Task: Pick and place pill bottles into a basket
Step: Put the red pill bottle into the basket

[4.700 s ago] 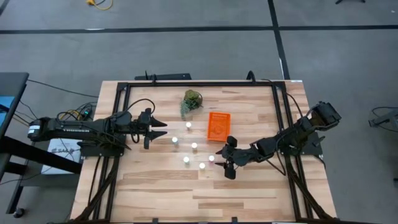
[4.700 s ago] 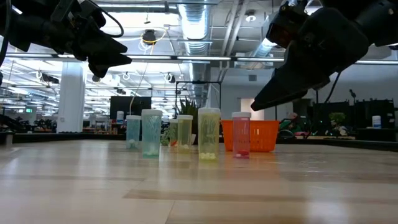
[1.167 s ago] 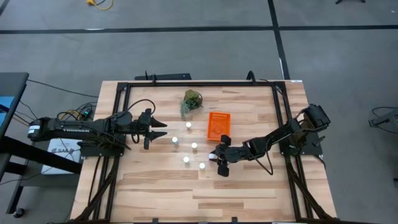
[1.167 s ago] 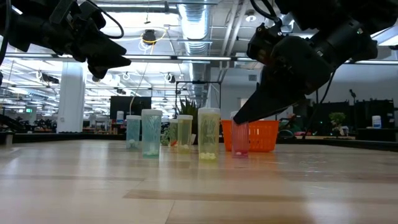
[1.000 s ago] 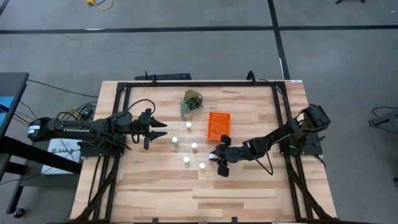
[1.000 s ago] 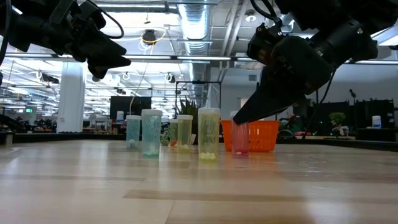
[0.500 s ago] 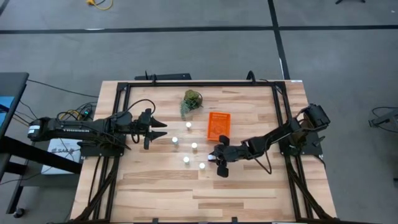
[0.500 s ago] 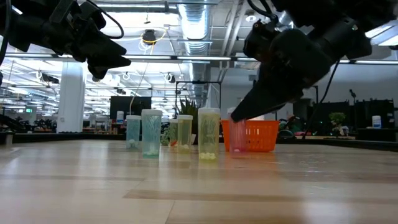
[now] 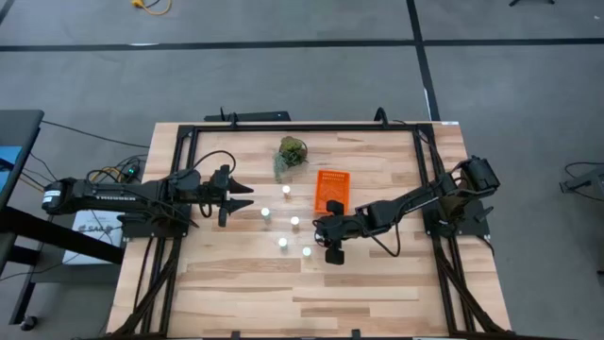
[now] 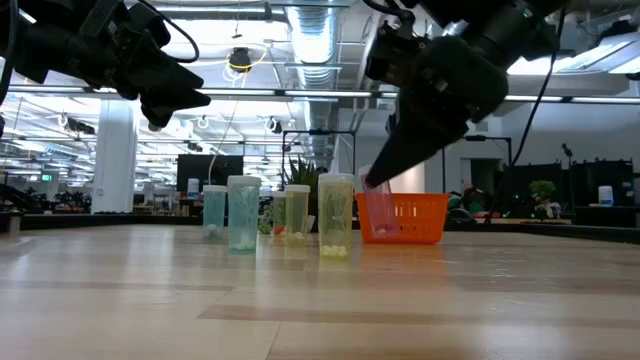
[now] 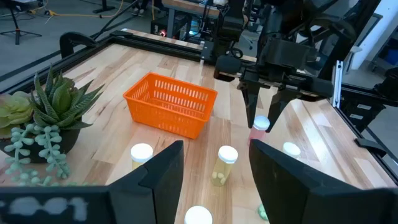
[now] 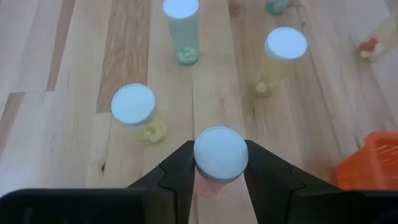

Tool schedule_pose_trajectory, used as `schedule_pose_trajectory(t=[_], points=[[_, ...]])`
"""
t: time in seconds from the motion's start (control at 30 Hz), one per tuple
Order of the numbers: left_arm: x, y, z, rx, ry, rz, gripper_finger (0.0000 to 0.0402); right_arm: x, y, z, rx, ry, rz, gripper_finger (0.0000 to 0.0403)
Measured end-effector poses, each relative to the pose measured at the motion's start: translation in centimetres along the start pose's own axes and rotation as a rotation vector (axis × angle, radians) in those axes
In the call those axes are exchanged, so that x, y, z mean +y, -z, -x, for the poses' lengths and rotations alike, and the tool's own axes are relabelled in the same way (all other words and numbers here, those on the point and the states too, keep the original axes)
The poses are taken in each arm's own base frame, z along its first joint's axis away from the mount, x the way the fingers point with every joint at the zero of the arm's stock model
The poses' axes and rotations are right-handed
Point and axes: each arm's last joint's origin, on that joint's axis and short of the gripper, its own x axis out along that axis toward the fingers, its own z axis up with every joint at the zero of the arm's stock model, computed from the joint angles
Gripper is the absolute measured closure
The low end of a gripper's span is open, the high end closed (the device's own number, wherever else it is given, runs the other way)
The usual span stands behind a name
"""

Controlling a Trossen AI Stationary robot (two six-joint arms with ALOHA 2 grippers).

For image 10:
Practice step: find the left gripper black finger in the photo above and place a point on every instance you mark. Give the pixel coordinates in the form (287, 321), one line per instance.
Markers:
(165, 75)
(175, 104)

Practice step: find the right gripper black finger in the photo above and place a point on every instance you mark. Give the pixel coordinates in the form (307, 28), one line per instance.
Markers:
(417, 137)

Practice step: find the pink pill bottle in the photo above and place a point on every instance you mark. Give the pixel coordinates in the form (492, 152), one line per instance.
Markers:
(384, 212)

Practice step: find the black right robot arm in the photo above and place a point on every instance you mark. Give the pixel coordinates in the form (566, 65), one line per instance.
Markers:
(510, 22)

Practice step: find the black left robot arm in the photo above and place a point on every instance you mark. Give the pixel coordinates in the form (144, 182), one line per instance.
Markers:
(35, 45)

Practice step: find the orange plastic basket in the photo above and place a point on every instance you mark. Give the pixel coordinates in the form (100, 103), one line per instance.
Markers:
(422, 217)

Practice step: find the tall yellow pill bottle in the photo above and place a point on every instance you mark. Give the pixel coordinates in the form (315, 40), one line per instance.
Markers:
(335, 215)

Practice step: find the small teal pill bottle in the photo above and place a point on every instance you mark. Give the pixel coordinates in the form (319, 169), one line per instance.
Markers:
(214, 212)

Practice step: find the tall teal pill bottle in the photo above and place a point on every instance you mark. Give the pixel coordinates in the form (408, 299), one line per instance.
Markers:
(243, 215)

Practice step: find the medium yellow pill bottle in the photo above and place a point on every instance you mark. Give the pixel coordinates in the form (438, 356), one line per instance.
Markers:
(297, 215)

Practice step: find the black monitor screen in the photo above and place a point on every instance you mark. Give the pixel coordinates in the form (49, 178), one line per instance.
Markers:
(200, 170)

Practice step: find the person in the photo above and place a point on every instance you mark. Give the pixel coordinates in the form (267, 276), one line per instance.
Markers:
(462, 200)

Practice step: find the white building column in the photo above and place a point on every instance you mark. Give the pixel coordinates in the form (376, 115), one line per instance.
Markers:
(114, 160)

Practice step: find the white canister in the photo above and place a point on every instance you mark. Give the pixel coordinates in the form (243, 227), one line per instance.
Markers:
(605, 195)
(193, 188)

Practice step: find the spiky green potted plant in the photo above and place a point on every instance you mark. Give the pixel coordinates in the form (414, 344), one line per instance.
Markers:
(304, 175)

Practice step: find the black microphone stand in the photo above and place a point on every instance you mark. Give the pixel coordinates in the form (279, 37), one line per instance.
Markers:
(567, 152)

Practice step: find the green exit sign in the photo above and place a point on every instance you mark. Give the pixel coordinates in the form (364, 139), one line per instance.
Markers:
(46, 177)

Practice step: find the small bonsai plant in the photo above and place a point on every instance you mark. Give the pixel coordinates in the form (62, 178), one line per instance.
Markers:
(543, 192)

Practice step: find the green round bunch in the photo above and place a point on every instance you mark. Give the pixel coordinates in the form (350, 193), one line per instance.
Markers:
(266, 220)

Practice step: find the black partition panel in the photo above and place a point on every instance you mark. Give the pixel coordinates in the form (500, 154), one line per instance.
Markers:
(602, 175)

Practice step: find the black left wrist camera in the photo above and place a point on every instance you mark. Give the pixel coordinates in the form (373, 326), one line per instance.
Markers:
(130, 17)

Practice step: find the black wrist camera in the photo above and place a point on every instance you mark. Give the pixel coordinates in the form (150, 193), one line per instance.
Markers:
(392, 52)
(130, 17)

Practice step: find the black metal frame stand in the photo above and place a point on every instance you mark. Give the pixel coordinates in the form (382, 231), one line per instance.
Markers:
(492, 138)

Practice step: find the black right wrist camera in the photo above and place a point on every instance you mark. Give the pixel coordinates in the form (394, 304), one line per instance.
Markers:
(392, 52)

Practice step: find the silver ceiling air duct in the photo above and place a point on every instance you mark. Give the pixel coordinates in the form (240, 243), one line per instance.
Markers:
(312, 40)

